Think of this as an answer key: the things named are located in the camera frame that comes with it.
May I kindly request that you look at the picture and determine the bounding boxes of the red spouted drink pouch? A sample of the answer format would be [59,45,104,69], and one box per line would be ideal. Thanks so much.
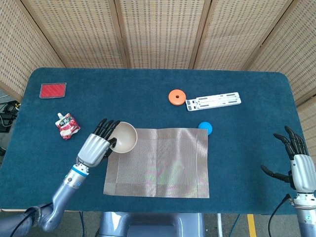
[56,113,81,141]

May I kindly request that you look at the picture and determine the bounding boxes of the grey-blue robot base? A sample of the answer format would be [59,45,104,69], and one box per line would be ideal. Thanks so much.
[97,211,205,237]

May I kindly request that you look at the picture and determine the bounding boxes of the white folding stand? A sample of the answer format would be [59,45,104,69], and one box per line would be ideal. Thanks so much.
[185,92,242,112]

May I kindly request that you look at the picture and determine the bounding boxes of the black equipment with cables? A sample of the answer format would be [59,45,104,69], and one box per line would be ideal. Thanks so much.
[0,100,20,133]

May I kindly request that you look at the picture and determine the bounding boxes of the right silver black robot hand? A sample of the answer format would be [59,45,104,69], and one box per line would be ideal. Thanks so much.
[261,125,316,193]

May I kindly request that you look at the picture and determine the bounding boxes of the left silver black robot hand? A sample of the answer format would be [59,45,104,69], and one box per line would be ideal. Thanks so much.
[77,118,121,168]

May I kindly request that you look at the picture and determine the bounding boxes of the red packet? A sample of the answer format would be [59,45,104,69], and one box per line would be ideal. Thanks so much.
[39,82,67,99]

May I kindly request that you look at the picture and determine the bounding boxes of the woven bamboo folding screen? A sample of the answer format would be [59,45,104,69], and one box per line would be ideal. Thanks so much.
[0,0,316,154]

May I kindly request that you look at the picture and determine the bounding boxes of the yellow floor tape strip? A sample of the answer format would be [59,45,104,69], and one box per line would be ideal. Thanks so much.
[247,214,257,237]

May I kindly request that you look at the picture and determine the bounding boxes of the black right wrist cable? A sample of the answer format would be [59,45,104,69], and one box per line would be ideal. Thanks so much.
[268,194,292,237]

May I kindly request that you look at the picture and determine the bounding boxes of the blue ball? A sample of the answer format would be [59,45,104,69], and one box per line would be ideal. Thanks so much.
[198,121,213,136]

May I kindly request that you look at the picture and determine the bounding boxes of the brown woven placemat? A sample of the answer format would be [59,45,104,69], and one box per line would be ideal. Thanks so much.
[103,127,210,198]

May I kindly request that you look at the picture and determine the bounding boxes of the blue carpet table cover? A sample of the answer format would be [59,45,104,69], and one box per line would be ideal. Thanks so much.
[0,67,316,215]

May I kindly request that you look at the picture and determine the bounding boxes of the thin blue cable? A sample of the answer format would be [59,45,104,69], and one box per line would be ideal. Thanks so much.
[79,211,86,237]
[229,213,241,237]

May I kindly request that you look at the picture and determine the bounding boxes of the orange disc with hole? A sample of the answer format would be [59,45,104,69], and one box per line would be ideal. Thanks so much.
[168,89,187,107]

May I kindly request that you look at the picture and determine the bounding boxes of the beige bowl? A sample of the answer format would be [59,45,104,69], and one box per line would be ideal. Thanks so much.
[108,121,138,154]

